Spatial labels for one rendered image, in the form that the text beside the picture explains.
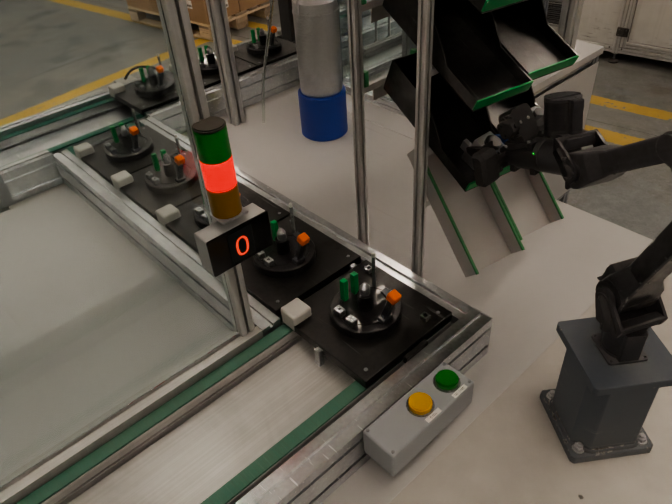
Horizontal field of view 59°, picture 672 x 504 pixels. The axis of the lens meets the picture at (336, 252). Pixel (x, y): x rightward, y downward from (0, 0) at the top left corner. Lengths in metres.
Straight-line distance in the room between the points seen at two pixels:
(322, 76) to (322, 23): 0.16
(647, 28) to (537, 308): 3.77
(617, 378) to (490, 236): 0.42
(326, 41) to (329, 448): 1.25
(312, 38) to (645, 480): 1.40
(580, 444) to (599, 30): 4.20
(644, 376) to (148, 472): 0.81
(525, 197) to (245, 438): 0.79
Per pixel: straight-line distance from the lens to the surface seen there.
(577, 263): 1.53
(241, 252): 1.01
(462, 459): 1.12
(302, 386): 1.14
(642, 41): 5.02
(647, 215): 3.35
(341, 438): 1.02
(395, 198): 1.70
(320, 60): 1.89
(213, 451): 1.09
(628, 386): 1.02
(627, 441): 1.17
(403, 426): 1.03
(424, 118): 1.12
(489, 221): 1.30
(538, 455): 1.15
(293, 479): 0.99
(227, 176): 0.93
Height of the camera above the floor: 1.80
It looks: 39 degrees down
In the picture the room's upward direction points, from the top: 4 degrees counter-clockwise
